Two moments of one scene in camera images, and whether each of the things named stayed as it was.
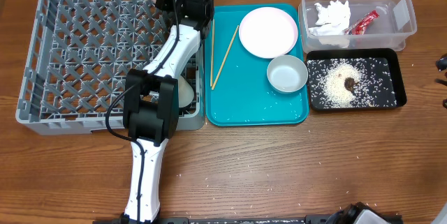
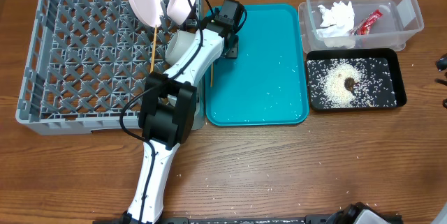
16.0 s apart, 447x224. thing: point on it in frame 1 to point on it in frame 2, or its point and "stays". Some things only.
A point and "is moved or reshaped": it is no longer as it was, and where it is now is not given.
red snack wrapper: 359,26 is moved or reshaped
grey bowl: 287,74 is moved or reshaped
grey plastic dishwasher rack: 82,33 stays
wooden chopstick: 224,58 to 154,49
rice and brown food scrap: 350,83 stays
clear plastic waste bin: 364,15 stays
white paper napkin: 333,20 is moved or reshaped
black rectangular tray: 354,78 stays
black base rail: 351,218 stays
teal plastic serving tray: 238,92 stays
